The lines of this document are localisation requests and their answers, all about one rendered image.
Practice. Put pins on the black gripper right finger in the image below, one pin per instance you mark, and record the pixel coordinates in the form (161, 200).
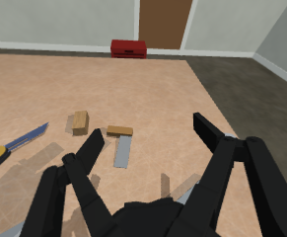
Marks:
(268, 186)

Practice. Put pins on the black sliding bevel with blue blade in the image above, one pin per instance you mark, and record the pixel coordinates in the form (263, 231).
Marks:
(5, 152)

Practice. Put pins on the brown wooden block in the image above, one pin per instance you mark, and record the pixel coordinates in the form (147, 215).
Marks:
(80, 123)

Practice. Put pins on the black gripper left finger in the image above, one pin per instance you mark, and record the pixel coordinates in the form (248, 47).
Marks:
(45, 216)

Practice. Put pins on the try square with wooden stock and grey blade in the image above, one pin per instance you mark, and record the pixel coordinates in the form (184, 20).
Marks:
(122, 154)

